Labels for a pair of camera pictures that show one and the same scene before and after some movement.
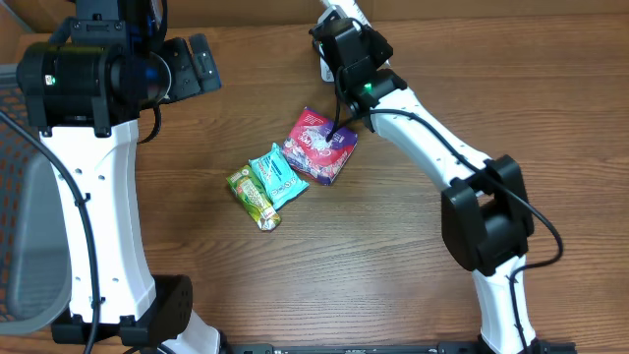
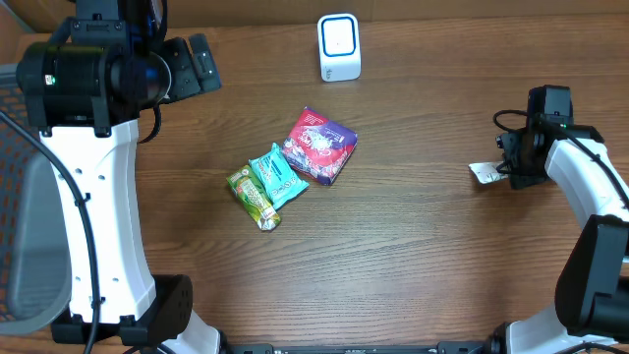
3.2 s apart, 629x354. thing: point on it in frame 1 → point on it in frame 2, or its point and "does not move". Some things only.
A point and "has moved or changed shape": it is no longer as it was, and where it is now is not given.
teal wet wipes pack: x=279 y=178 does not move
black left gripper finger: x=207 y=74 does not move
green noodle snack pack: x=247 y=187 does not move
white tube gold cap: x=351 y=9 has moved or changed shape
